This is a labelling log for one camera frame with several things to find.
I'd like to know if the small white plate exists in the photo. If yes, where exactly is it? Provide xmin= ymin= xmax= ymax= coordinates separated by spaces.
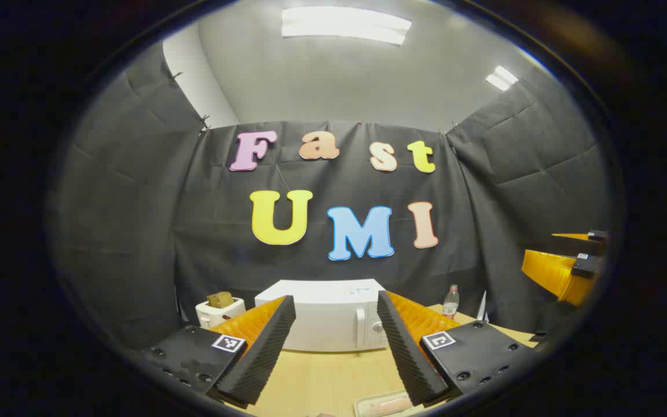
xmin=354 ymin=389 xmax=421 ymax=417

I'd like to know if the white toaster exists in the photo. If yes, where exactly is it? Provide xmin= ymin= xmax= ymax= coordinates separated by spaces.
xmin=196 ymin=297 xmax=246 ymax=330

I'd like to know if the clear bottle with red label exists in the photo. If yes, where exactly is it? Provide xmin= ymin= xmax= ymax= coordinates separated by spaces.
xmin=442 ymin=284 xmax=460 ymax=320

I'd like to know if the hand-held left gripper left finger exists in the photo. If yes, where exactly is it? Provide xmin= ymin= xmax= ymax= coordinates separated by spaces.
xmin=140 ymin=295 xmax=297 ymax=409

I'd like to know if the large ceiling light panel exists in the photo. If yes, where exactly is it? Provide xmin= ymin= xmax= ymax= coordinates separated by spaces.
xmin=281 ymin=6 xmax=412 ymax=46

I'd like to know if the white microwave oven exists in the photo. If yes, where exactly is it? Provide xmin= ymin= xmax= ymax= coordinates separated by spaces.
xmin=254 ymin=279 xmax=392 ymax=353

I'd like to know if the small ceiling light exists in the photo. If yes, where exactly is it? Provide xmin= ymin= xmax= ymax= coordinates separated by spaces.
xmin=486 ymin=65 xmax=519 ymax=92

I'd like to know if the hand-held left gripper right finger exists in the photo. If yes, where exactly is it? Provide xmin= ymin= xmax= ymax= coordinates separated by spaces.
xmin=376 ymin=291 xmax=537 ymax=407

